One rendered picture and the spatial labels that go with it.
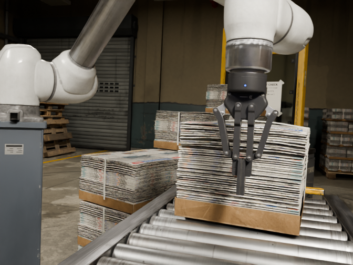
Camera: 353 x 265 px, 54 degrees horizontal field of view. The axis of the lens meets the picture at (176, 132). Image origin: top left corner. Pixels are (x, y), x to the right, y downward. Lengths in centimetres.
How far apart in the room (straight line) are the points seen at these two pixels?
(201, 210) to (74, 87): 77
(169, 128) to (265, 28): 150
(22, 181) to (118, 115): 804
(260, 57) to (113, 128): 876
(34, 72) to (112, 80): 810
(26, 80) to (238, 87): 85
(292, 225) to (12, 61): 102
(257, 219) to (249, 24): 41
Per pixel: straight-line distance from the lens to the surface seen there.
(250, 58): 66
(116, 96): 933
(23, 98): 132
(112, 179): 163
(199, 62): 875
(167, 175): 171
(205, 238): 76
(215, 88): 263
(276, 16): 70
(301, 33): 81
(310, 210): 107
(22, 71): 132
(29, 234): 137
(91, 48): 132
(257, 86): 66
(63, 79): 138
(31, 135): 130
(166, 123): 212
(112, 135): 937
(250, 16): 67
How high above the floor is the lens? 105
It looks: 3 degrees down
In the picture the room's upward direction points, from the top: 3 degrees clockwise
